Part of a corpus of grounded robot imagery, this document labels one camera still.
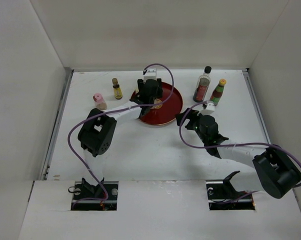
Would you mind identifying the small brown yellow bottle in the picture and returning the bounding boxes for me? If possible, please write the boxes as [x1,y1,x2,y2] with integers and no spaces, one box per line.
[112,78,123,100]

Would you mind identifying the pink lid shaker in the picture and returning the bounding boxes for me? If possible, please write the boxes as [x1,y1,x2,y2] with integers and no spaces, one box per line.
[92,93,107,111]

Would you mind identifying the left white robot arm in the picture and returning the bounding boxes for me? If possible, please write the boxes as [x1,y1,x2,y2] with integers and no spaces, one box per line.
[76,78,163,158]

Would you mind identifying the purple cable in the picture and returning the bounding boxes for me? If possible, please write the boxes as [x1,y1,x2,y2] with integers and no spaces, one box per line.
[67,63,175,210]
[178,100,301,187]

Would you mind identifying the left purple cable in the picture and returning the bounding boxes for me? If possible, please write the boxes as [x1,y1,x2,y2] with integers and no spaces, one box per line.
[67,63,175,210]

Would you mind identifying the tall dark sauce bottle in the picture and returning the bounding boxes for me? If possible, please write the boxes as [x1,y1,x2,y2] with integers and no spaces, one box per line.
[192,66,212,103]

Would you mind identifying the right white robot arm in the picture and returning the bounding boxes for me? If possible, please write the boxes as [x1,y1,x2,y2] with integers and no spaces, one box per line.
[175,108,301,199]

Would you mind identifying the red round tray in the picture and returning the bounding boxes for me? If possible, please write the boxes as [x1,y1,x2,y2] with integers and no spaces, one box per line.
[131,82,183,126]

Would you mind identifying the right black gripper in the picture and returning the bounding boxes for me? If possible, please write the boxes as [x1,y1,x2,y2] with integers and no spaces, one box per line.
[175,107,208,144]

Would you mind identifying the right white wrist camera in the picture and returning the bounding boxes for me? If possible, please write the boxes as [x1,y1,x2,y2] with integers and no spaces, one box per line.
[200,100,215,116]

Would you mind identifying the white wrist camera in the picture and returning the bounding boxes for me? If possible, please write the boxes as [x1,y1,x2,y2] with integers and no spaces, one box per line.
[200,100,215,116]
[143,68,157,83]

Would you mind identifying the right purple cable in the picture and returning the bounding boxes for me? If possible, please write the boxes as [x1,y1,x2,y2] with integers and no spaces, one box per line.
[178,100,301,187]

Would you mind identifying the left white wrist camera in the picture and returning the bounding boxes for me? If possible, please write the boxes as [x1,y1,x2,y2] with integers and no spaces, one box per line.
[143,68,157,83]

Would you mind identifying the green label chili bottle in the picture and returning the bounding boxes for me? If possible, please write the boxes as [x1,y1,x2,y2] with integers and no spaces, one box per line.
[210,78,227,106]

